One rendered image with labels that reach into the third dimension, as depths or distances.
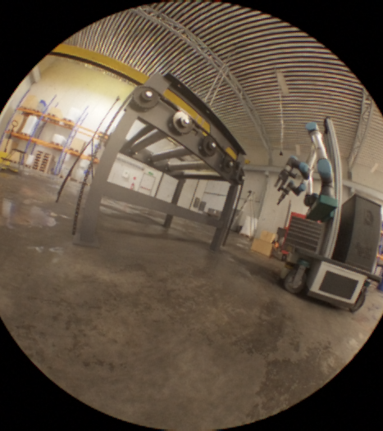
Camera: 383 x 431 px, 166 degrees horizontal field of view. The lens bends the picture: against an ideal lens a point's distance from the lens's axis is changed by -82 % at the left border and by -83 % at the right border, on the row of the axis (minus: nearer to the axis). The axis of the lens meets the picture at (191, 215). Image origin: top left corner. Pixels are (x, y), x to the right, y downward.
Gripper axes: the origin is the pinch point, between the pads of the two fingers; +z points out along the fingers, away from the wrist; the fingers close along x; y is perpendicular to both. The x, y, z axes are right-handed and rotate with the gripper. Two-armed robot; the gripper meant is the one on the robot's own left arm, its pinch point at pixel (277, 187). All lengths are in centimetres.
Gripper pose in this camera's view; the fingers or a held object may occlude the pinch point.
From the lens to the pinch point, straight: 117.7
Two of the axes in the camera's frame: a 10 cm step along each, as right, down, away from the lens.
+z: -4.6, 8.0, 3.9
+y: -5.0, -5.9, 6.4
